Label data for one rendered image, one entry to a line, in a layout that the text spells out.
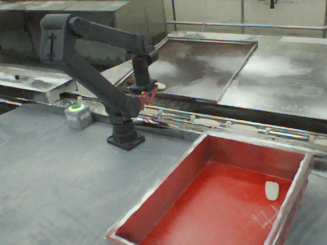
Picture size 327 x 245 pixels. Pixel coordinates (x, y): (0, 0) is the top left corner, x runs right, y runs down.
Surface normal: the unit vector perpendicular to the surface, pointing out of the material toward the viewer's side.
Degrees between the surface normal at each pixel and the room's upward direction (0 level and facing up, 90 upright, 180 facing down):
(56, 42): 64
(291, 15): 90
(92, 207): 0
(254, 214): 0
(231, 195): 0
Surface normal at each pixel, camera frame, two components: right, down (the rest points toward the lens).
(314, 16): -0.46, 0.45
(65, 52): 0.93, 0.11
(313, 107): -0.16, -0.79
